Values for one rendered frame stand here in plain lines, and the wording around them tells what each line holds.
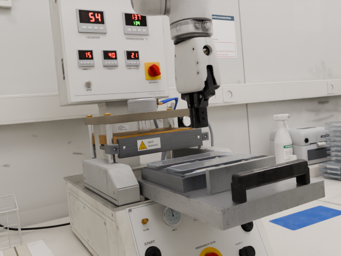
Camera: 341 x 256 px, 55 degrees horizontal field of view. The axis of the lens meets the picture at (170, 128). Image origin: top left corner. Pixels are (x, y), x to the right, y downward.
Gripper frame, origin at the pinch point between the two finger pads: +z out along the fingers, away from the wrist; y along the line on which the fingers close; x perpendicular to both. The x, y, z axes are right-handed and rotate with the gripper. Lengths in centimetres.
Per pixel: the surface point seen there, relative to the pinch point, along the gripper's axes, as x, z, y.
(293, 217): -41, 34, 15
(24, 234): 31, 34, 61
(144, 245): 13.2, 23.4, 2.7
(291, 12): -120, -52, 76
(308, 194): -7.1, 13.5, -19.2
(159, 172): 9.9, 9.4, 0.1
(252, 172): 4.4, 8.0, -19.2
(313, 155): -94, 25, 46
